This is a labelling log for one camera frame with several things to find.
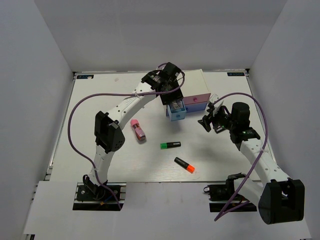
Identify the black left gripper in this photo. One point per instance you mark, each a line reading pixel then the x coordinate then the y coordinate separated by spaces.
pixel 176 96

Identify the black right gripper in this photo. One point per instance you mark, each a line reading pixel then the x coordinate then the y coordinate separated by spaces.
pixel 206 121

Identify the clear jar of paper clips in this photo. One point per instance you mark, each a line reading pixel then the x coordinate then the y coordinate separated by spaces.
pixel 179 106

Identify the light blue small drawer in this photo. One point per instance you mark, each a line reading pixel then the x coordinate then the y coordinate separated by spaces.
pixel 176 115

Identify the white mini drawer cabinet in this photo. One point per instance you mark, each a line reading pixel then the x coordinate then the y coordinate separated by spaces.
pixel 194 83

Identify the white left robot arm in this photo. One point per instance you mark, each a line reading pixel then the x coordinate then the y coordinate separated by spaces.
pixel 108 127

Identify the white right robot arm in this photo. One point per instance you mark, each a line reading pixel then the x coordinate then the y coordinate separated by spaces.
pixel 278 198

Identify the blue wide bottom drawer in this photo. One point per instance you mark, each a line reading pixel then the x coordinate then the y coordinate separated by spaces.
pixel 192 107

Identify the pink small drawer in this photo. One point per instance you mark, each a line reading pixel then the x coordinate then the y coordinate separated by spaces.
pixel 196 99

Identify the green highlighter marker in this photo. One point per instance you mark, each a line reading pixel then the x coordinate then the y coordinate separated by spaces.
pixel 170 145

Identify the pink tube of erasers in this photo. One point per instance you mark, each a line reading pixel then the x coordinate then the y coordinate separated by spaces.
pixel 139 133

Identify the orange highlighter marker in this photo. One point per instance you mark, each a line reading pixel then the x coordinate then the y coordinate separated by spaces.
pixel 184 165

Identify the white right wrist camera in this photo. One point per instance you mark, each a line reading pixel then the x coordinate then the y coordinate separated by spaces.
pixel 215 99

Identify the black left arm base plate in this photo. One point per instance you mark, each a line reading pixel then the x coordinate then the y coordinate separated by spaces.
pixel 84 200

